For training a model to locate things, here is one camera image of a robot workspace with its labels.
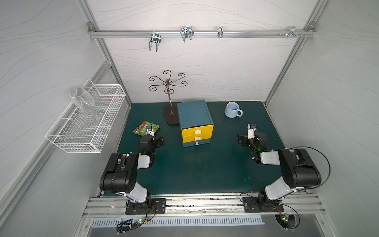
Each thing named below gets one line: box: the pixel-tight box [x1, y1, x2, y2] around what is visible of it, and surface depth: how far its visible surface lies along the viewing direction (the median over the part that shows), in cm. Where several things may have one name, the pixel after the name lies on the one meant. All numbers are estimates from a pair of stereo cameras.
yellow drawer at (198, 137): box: [182, 131, 213, 143], surface depth 88 cm
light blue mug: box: [224, 101, 244, 119], surface depth 113 cm
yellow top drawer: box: [181, 123, 214, 137], surface depth 82 cm
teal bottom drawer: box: [182, 138, 211, 148], surface depth 95 cm
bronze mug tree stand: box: [148, 70, 189, 125], surface depth 92 cm
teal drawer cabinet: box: [176, 99, 215, 148], surface depth 87 cm
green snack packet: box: [132, 120, 160, 137], surface depth 106 cm
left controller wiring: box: [116, 203, 157, 235], surface depth 69 cm
